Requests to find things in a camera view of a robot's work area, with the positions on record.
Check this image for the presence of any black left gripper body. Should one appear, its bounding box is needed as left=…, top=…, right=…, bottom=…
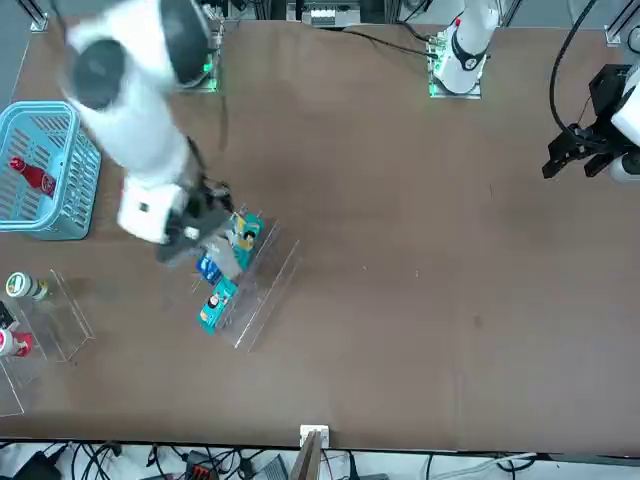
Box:
left=588, top=63, right=635, bottom=132

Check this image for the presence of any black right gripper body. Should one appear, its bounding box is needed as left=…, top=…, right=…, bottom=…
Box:
left=157, top=187, right=236, bottom=271

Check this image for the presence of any red Coca-Cola bottle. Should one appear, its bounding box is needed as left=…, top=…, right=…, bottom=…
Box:
left=9, top=156, right=56, bottom=198

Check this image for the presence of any light blue shopping basket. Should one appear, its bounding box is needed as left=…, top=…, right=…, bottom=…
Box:
left=0, top=101, right=102, bottom=241

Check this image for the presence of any blue Oreo cookie box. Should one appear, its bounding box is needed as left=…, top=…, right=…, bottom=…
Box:
left=196, top=252, right=224, bottom=281

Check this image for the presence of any teal cartoon snack packet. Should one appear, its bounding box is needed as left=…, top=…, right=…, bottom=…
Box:
left=198, top=277, right=240, bottom=337
left=230, top=212, right=265, bottom=269

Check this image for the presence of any clear acrylic stepped shelf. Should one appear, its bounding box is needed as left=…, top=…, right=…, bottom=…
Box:
left=191, top=203, right=301, bottom=351
left=0, top=268, right=96, bottom=419

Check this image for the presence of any white jar green lid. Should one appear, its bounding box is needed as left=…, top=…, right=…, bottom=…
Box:
left=5, top=272, right=50, bottom=302

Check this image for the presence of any red jar with lid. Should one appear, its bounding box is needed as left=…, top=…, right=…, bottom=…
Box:
left=0, top=327, right=35, bottom=359

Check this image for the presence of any orange black plug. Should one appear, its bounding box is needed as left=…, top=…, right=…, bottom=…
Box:
left=185, top=452, right=221, bottom=480

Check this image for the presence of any thick black cable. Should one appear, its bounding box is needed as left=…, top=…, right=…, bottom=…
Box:
left=549, top=0, right=599, bottom=134

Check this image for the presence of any aluminium corner post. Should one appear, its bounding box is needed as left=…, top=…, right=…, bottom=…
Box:
left=603, top=0, right=636, bottom=47
left=19, top=0, right=50, bottom=32

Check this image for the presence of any thin black table cable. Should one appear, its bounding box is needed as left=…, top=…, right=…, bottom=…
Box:
left=342, top=28, right=434, bottom=55

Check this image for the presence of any aluminium frame post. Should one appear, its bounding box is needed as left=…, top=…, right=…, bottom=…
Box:
left=288, top=424, right=332, bottom=480

